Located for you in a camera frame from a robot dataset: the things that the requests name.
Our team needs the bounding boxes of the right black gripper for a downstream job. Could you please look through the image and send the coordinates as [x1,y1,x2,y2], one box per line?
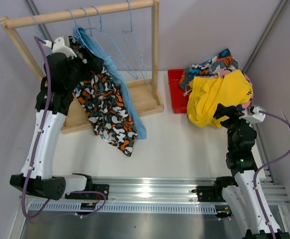
[213,104,255,152]

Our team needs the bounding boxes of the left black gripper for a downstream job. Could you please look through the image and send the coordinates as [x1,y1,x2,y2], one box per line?
[66,46,103,90]

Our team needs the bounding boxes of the yellow shorts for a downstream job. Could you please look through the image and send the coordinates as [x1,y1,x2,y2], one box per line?
[186,69,254,129]

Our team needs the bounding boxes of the blue hanger of camouflage shorts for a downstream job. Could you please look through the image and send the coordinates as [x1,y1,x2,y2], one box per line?
[67,9,82,97]

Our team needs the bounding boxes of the camouflage orange black shorts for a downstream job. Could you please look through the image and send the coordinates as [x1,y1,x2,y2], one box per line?
[69,36,138,156]

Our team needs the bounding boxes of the blue hanger of pink shorts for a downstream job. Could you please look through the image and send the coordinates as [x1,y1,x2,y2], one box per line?
[122,0,149,83]

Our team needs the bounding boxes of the blue hanger of yellow shorts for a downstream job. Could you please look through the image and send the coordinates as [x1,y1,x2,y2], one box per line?
[91,5,138,80]

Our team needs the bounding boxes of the blue orange graphic shorts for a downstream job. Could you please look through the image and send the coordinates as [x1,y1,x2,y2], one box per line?
[179,48,238,90]

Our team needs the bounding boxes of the light blue wire hanger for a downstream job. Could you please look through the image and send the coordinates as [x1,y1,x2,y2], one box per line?
[32,15,47,40]

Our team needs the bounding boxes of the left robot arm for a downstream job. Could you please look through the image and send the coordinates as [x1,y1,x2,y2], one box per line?
[10,52,94,200]

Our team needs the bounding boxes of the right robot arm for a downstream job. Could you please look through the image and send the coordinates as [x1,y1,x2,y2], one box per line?
[212,104,290,239]

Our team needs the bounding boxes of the light blue shorts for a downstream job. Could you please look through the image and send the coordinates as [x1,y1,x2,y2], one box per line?
[73,27,147,140]

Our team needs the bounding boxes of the red plastic tray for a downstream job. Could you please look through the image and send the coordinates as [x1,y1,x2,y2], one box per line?
[168,69,189,114]

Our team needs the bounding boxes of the wooden clothes rack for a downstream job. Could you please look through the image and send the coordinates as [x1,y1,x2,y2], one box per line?
[0,0,165,135]

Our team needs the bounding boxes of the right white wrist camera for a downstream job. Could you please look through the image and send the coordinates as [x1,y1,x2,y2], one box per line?
[239,106,266,124]

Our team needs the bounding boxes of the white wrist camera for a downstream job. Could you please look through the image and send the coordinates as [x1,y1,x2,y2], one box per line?
[43,37,77,59]
[239,106,266,124]

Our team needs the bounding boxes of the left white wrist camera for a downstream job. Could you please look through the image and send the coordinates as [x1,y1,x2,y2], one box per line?
[43,37,77,59]

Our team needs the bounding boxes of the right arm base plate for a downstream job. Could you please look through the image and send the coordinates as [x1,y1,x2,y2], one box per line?
[191,186,225,202]

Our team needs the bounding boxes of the aluminium mounting rail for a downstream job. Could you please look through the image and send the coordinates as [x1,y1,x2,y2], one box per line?
[19,177,290,215]

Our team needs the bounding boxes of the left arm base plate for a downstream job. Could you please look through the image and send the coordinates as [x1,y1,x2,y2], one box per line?
[65,184,110,200]

